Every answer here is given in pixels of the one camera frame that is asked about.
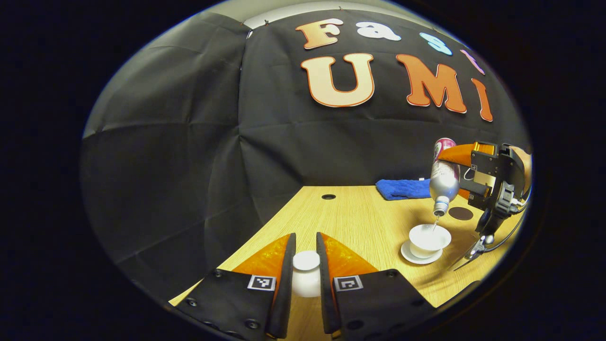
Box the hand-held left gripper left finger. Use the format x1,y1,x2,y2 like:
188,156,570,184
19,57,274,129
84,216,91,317
176,232,297,340

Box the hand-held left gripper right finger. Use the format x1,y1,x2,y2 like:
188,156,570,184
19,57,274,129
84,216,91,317
316,232,436,340

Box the silver water bottle pink label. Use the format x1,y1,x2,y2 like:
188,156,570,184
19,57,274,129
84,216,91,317
429,138,461,217

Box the blue towel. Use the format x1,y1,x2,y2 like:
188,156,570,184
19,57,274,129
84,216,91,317
376,178,432,201

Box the white saucer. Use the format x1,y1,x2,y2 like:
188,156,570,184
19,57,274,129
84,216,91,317
401,241,444,265

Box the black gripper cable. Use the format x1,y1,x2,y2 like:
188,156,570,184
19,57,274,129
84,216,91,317
485,208,528,252

